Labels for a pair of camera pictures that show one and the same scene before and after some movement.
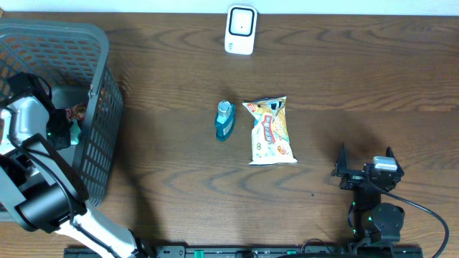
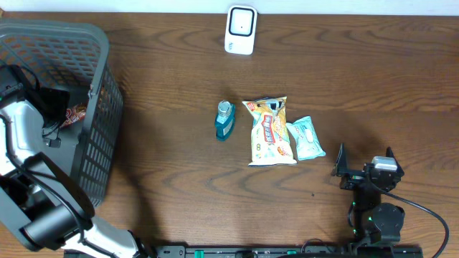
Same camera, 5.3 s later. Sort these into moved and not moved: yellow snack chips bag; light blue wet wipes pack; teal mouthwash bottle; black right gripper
Moved: light blue wet wipes pack
Not moved: teal mouthwash bottle; yellow snack chips bag; black right gripper
